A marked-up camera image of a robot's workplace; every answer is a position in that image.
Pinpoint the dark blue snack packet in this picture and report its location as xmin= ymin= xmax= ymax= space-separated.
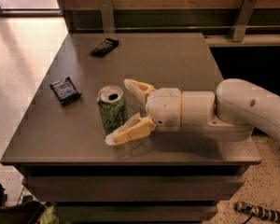
xmin=49 ymin=77 xmax=81 ymax=105

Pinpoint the striped black white tool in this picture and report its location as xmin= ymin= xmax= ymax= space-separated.
xmin=233 ymin=202 xmax=280 ymax=224

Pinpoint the dark chair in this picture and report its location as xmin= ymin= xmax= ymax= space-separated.
xmin=0 ymin=184 xmax=45 ymax=224

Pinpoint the green soda can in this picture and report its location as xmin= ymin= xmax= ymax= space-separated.
xmin=97 ymin=85 xmax=127 ymax=134

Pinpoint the grey drawer cabinet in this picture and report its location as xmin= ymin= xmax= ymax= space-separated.
xmin=0 ymin=32 xmax=261 ymax=224

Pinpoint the green crumpled bag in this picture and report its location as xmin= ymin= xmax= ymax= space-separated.
xmin=40 ymin=206 xmax=60 ymax=224

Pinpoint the black rxbar chocolate bar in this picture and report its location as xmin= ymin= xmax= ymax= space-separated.
xmin=90 ymin=38 xmax=119 ymax=57

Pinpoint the left metal bracket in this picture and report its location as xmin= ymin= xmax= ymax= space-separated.
xmin=99 ymin=0 xmax=116 ymax=34

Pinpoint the right metal bracket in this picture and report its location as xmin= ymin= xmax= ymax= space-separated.
xmin=230 ymin=0 xmax=258 ymax=42

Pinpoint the metal bracket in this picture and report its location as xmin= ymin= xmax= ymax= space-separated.
xmin=230 ymin=0 xmax=258 ymax=42
xmin=99 ymin=0 xmax=116 ymax=34

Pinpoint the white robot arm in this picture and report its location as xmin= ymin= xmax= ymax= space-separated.
xmin=105 ymin=78 xmax=280 ymax=146

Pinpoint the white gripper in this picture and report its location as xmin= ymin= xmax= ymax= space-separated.
xmin=105 ymin=79 xmax=216 ymax=146

